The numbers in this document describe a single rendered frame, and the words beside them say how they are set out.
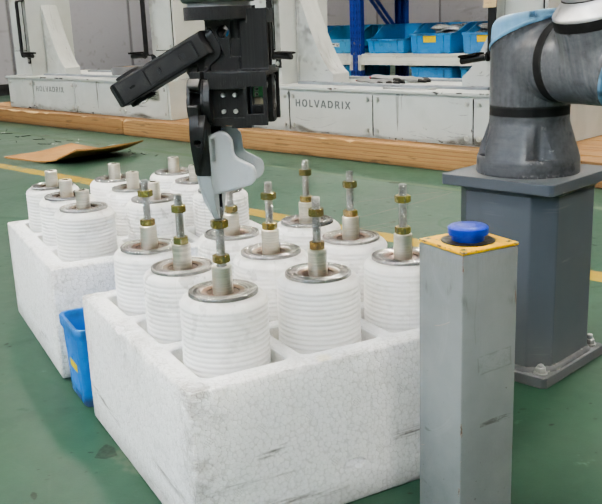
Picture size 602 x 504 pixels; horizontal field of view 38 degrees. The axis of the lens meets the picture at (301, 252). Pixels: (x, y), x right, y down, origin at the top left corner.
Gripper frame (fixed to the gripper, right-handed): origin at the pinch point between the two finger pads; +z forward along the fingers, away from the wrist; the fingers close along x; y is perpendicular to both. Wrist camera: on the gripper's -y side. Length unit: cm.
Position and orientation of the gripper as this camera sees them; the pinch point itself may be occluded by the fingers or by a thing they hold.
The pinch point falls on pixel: (211, 204)
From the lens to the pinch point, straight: 92.0
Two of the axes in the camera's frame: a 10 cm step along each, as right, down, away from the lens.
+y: 9.9, 0.0, -1.6
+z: 0.4, 9.6, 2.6
